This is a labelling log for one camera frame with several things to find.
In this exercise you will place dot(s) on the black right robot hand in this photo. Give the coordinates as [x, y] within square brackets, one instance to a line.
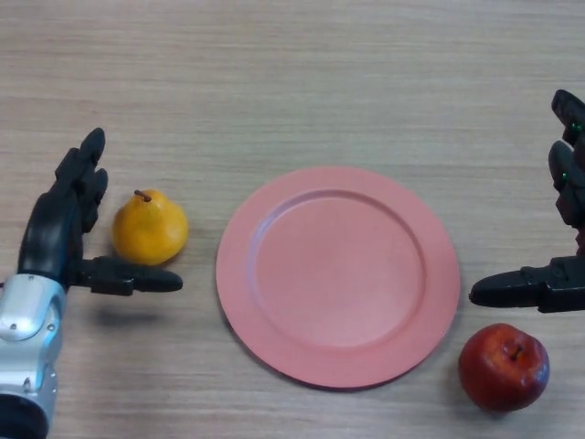
[564, 285]

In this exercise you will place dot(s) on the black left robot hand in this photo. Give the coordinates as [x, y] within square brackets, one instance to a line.
[50, 228]

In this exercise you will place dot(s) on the yellow pear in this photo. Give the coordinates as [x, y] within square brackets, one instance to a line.
[151, 228]

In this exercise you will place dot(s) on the red apple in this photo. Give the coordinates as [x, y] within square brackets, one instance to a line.
[500, 368]

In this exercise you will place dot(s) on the pink round plate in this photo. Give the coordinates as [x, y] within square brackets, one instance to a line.
[338, 279]

